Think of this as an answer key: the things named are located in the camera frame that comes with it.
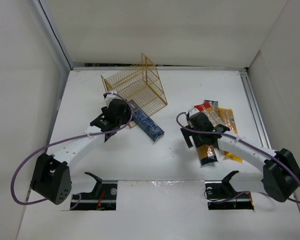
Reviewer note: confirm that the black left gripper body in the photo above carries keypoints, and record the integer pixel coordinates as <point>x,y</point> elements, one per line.
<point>104,122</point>

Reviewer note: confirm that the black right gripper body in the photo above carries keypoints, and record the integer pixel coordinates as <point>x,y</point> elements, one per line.
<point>188,133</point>

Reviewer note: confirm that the red end spaghetti bag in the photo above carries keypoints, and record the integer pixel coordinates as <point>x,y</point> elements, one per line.
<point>211,109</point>

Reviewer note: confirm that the dark blue pasta box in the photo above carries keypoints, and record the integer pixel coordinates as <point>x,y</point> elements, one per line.
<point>145,122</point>

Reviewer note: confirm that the yellow end spaghetti bag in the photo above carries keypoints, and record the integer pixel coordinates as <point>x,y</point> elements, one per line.
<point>227,116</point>

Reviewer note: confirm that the blue label spaghetti bag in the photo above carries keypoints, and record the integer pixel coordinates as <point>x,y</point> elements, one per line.
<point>206,155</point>

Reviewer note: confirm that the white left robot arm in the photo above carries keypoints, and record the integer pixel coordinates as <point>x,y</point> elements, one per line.
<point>52,173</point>

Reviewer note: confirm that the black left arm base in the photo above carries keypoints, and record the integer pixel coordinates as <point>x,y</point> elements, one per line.
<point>91,193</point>

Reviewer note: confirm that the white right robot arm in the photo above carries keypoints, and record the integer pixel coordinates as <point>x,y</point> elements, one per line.
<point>278,175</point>

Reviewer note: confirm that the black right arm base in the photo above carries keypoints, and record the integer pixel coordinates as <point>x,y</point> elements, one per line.
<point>221,195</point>

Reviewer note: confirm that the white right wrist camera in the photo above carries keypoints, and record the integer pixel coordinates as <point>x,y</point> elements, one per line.
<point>191,112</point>

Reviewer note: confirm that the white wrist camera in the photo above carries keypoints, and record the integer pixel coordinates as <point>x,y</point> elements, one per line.
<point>191,112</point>
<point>109,96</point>

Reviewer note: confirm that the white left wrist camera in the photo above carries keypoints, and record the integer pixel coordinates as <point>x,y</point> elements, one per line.
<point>109,96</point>

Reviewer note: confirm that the gold wire shelf rack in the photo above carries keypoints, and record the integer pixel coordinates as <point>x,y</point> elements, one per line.
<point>140,83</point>

